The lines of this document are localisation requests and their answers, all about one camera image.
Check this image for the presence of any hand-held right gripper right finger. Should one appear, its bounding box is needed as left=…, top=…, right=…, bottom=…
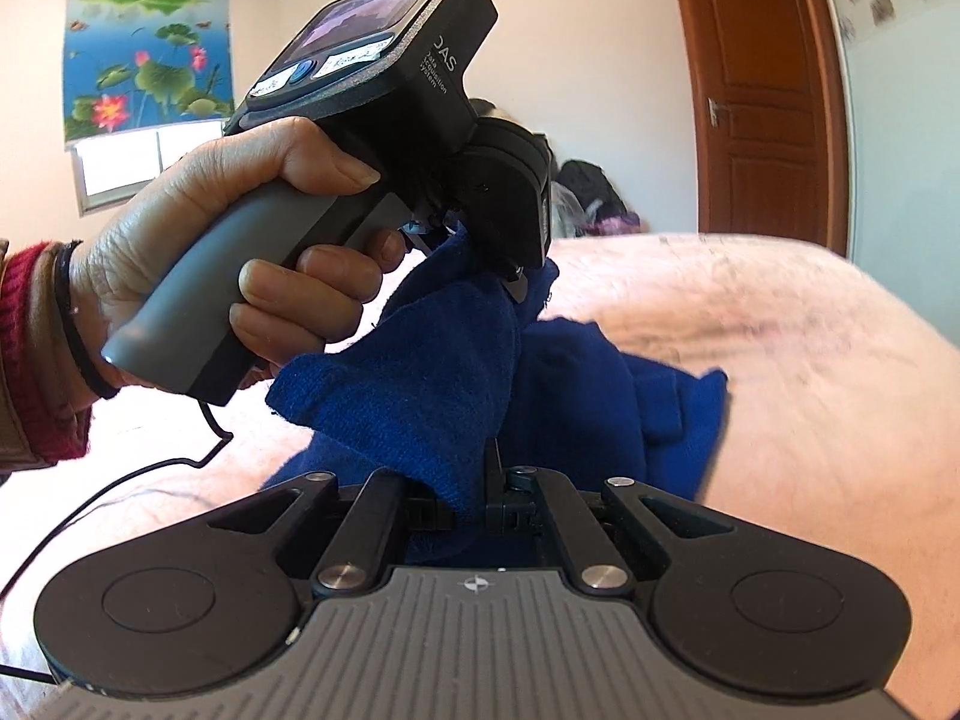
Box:
left=482, top=437, right=734, bottom=596

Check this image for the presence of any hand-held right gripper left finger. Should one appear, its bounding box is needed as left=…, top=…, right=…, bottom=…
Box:
left=201, top=467, right=457, bottom=595

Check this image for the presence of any blue knit sweater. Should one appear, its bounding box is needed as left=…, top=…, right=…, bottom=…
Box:
left=264, top=229, right=730, bottom=567

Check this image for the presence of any person's left forearm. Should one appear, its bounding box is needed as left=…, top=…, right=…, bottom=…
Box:
left=0, top=236, right=121, bottom=473

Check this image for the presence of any person's left hand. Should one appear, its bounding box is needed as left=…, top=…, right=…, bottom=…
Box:
left=75, top=118, right=407, bottom=374

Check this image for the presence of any clear plastic bag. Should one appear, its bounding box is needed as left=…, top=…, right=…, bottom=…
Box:
left=553, top=184, right=586, bottom=237

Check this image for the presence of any black garment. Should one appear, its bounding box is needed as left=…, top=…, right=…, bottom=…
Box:
left=559, top=160, right=627, bottom=222

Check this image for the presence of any lotus print roller blind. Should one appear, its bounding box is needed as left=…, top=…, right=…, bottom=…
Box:
left=64, top=0, right=235, bottom=145

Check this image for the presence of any pink blanket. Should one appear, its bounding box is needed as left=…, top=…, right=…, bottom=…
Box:
left=0, top=232, right=960, bottom=720

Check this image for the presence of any brown wooden door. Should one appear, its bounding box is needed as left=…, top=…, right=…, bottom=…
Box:
left=664, top=0, right=852, bottom=252

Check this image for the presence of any window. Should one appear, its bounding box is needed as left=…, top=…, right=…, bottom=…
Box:
left=71, top=120, right=226, bottom=217

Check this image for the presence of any black wrist band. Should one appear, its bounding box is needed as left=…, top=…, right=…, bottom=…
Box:
left=54, top=240, right=121, bottom=400

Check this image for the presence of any black cable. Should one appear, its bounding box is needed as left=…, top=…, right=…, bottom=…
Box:
left=0, top=394, right=233, bottom=683

